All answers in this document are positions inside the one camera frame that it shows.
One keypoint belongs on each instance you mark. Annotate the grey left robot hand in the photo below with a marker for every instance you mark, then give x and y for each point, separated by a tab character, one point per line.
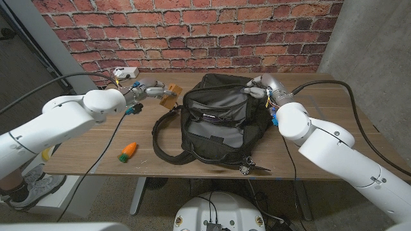
154	88

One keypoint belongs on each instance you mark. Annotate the wooden block with holes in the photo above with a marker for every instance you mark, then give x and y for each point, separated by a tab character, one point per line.
170	99

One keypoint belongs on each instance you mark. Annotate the orange toy carrot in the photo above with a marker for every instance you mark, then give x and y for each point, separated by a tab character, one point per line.
129	149

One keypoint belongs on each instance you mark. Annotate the black backpack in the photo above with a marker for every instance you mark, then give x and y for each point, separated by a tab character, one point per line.
221	128

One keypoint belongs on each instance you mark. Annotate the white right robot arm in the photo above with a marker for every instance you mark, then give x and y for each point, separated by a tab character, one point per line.
330	147

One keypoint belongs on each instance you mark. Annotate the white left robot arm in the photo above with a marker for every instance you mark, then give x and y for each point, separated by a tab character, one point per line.
57	125

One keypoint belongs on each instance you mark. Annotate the white power strip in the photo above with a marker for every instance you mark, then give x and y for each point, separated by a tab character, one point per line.
126	72

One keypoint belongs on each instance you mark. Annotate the red brick print backdrop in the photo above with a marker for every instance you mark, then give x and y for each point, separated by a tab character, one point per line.
192	32

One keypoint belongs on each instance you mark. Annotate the black round fan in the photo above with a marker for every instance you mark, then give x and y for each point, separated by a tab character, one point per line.
156	183

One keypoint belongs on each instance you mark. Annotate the white table leg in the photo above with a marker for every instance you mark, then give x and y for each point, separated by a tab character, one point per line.
138	195
306	205

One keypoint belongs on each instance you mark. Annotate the yellow object on floor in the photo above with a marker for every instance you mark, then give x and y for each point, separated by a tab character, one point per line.
47	153

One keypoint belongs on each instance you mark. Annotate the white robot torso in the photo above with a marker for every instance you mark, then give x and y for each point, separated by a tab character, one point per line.
224	208

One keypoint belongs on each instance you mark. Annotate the grey and black sneaker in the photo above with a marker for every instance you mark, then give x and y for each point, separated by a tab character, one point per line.
33	174
38	191

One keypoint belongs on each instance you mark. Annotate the person's bare leg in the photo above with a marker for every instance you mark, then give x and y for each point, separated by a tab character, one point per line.
9	179

